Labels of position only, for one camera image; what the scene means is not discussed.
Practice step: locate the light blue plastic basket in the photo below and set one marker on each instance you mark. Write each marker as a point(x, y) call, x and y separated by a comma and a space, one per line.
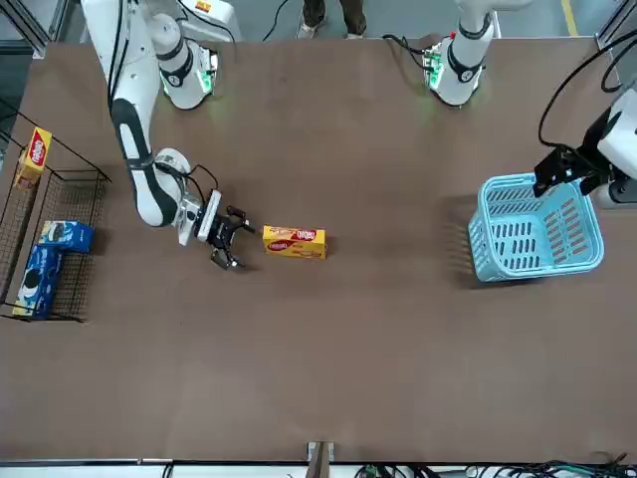
point(497, 269)

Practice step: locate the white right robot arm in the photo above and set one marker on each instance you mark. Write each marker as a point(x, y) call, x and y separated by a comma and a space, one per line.
point(144, 199)

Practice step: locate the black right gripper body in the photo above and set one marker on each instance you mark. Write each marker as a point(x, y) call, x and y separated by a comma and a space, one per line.
point(221, 234)

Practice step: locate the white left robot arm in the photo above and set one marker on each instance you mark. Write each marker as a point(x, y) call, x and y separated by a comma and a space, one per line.
point(460, 74)

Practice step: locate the white box with warning label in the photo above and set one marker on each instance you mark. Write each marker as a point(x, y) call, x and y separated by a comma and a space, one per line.
point(214, 15)

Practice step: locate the person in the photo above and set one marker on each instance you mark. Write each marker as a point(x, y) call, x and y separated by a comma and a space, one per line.
point(348, 15)

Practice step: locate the blue cookie box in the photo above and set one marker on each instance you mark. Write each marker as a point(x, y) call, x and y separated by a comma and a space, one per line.
point(37, 284)
point(69, 234)

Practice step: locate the aluminium frame post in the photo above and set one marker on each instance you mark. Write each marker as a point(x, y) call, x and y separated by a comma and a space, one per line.
point(617, 20)
point(47, 25)

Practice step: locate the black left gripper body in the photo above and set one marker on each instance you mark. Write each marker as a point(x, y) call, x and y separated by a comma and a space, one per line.
point(592, 152)

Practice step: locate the aluminium camera post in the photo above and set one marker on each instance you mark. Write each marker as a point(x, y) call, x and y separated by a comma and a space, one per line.
point(321, 458)

